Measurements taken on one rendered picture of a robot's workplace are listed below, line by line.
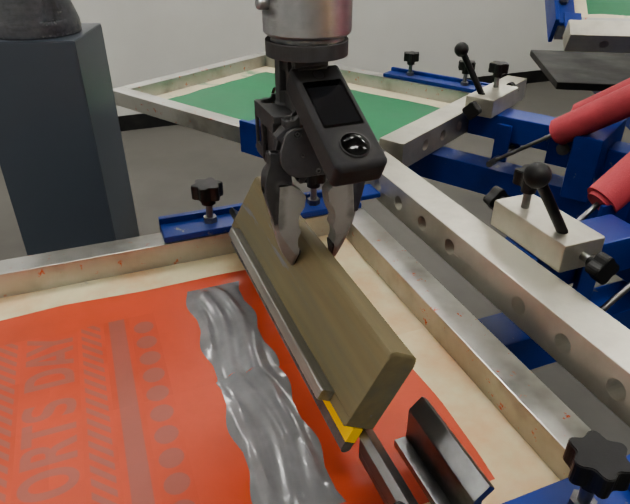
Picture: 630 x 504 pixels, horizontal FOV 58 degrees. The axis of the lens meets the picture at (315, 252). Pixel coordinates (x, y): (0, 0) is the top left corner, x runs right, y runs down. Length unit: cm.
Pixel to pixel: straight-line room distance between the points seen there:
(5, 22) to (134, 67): 326
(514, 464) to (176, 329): 40
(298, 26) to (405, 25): 450
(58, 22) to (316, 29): 71
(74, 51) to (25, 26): 9
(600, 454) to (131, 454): 39
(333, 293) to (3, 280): 47
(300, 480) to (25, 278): 47
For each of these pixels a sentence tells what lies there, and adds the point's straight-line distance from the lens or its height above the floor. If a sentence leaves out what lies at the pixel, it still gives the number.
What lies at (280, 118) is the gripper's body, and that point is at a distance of 51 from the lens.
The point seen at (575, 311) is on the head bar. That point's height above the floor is 104.
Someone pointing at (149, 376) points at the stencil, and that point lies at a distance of 65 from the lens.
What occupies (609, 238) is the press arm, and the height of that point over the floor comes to 104.
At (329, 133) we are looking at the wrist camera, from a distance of 46.
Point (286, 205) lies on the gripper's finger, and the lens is 53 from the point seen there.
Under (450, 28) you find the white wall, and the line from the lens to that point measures 521.
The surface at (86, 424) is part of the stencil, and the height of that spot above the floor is 96.
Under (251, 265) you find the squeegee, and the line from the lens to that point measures 63.
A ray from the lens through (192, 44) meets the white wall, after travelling 440.
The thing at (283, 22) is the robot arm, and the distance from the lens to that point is 48.
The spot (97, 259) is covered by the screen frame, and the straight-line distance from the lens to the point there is 82.
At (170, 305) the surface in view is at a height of 96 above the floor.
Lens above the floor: 139
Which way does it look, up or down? 31 degrees down
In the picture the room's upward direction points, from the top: straight up
